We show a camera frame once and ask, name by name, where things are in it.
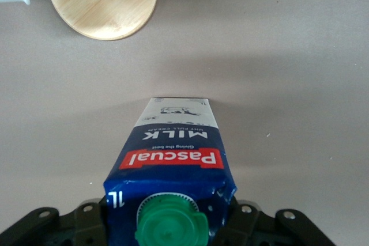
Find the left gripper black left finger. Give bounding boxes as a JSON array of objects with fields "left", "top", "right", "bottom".
[{"left": 0, "top": 198, "right": 108, "bottom": 246}]

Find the blue white milk carton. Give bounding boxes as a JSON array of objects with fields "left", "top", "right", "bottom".
[{"left": 103, "top": 97, "right": 239, "bottom": 246}]

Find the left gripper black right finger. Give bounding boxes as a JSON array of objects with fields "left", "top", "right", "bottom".
[{"left": 213, "top": 198, "right": 338, "bottom": 246}]

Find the wooden mug tree stand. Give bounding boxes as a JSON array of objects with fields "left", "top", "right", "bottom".
[{"left": 45, "top": 0, "right": 159, "bottom": 41}]

